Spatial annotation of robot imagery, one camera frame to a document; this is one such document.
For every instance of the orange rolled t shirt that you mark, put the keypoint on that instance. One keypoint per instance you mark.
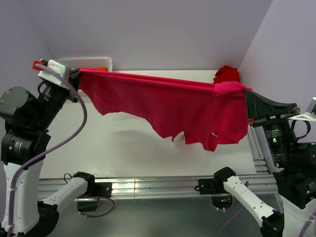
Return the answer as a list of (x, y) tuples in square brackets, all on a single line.
[(103, 69)]

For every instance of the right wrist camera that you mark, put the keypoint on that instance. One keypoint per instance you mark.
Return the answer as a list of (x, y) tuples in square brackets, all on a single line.
[(309, 114)]

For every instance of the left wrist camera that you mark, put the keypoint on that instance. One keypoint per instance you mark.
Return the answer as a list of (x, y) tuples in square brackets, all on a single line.
[(53, 71)]

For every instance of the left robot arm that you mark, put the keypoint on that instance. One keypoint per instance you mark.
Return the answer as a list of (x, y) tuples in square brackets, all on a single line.
[(23, 150)]

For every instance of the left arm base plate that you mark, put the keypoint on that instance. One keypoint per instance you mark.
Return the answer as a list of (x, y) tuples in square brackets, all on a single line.
[(103, 189)]

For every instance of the aluminium front rail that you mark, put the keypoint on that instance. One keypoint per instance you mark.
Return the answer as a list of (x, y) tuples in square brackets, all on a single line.
[(177, 187)]

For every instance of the red crumpled t shirt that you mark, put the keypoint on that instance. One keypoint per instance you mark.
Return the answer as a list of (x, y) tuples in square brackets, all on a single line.
[(226, 74)]

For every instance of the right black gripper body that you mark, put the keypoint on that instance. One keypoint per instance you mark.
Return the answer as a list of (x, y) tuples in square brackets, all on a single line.
[(278, 125)]

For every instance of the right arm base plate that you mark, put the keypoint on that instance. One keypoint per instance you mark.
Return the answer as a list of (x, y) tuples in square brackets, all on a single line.
[(206, 186)]

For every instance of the aluminium side rail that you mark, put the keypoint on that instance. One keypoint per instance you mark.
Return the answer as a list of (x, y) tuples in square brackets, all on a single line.
[(257, 155)]

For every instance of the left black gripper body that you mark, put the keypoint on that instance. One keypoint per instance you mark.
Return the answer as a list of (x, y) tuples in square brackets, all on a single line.
[(51, 100)]

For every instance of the white plastic basket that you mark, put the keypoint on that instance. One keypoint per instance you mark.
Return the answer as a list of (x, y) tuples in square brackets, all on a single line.
[(89, 62)]

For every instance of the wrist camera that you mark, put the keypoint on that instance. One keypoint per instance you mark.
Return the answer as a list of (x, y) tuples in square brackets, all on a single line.
[(309, 114), (53, 71)]

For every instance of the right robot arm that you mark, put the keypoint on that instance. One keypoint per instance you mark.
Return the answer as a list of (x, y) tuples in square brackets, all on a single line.
[(296, 178)]

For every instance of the pink t shirt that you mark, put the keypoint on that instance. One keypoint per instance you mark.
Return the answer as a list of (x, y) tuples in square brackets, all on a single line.
[(208, 113)]

